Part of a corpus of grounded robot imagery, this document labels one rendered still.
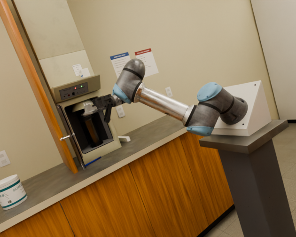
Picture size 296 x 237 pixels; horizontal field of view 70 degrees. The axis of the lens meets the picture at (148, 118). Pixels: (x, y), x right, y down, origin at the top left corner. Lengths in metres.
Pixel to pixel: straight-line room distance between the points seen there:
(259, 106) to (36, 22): 1.44
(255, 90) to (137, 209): 1.02
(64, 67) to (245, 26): 2.75
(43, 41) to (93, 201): 1.07
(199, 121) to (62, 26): 1.16
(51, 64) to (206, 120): 1.08
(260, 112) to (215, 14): 2.22
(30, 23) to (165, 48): 1.42
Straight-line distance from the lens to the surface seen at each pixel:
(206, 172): 1.84
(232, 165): 1.25
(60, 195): 1.32
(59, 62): 1.62
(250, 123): 1.14
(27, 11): 1.71
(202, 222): 1.93
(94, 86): 1.58
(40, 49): 1.63
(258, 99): 1.20
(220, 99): 1.06
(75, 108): 1.64
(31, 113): 1.98
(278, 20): 3.71
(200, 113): 1.02
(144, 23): 2.50
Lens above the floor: 1.34
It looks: 9 degrees down
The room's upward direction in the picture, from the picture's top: 19 degrees counter-clockwise
